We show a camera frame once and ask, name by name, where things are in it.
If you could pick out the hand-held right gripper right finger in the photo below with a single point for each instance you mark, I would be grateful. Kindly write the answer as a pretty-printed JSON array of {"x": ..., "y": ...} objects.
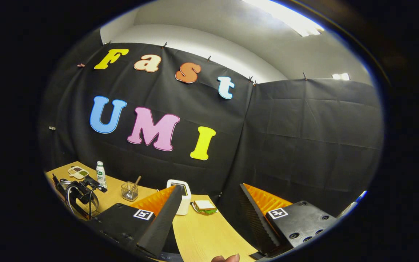
[{"x": 256, "y": 220}]

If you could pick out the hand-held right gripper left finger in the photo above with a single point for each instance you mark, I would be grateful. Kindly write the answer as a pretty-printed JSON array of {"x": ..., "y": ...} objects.
[{"x": 162, "y": 218}]

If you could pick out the white divided sauce dish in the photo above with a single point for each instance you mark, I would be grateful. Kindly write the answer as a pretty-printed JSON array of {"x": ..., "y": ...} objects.
[{"x": 78, "y": 172}]

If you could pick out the white bottle with green label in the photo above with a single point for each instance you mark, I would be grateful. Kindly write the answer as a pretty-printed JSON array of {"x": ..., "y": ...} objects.
[{"x": 101, "y": 176}]

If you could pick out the white toaster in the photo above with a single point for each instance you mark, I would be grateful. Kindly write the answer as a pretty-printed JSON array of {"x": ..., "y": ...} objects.
[{"x": 186, "y": 203}]

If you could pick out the sandwich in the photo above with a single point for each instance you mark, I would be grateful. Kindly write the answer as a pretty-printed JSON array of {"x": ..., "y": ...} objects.
[{"x": 205, "y": 206}]

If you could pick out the small ceiling light panel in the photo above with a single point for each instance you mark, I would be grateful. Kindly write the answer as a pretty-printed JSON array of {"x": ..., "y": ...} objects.
[{"x": 341, "y": 76}]

